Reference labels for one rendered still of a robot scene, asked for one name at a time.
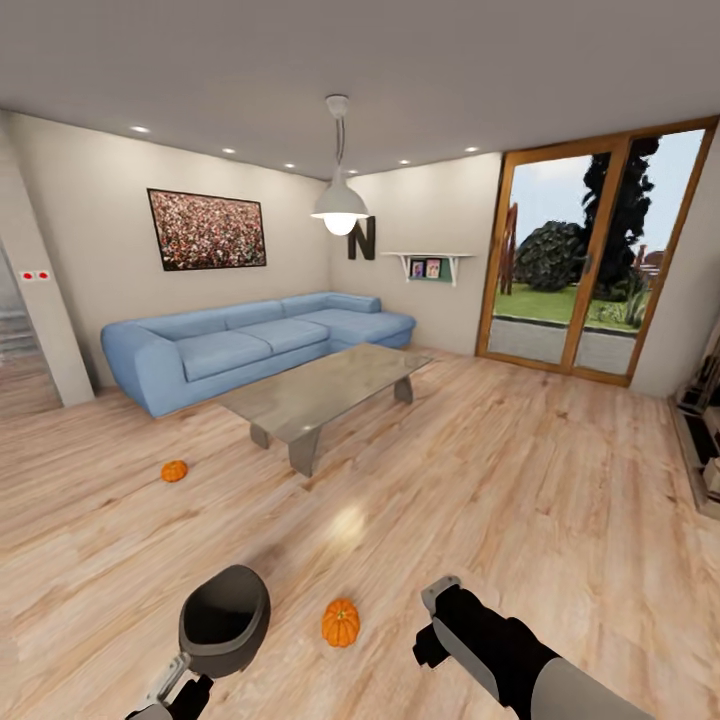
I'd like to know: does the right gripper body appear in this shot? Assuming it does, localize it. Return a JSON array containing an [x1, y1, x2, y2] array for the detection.
[[416, 623, 451, 668]]

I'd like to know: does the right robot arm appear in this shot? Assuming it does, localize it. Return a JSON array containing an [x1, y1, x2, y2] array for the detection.
[[412, 573, 656, 720]]

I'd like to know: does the pumpkin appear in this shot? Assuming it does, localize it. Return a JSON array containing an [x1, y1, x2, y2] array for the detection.
[[161, 461, 187, 483], [322, 601, 360, 647]]

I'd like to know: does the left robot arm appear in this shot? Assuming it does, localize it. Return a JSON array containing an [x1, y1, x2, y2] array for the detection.
[[127, 651, 214, 720]]

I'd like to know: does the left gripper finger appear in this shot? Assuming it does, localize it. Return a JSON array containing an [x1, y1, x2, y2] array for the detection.
[[194, 674, 214, 696]]

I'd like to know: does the cauldron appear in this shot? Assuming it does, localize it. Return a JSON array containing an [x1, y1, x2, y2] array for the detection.
[[179, 565, 271, 679]]

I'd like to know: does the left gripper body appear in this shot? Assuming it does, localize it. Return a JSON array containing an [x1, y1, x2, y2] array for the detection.
[[166, 679, 210, 720]]

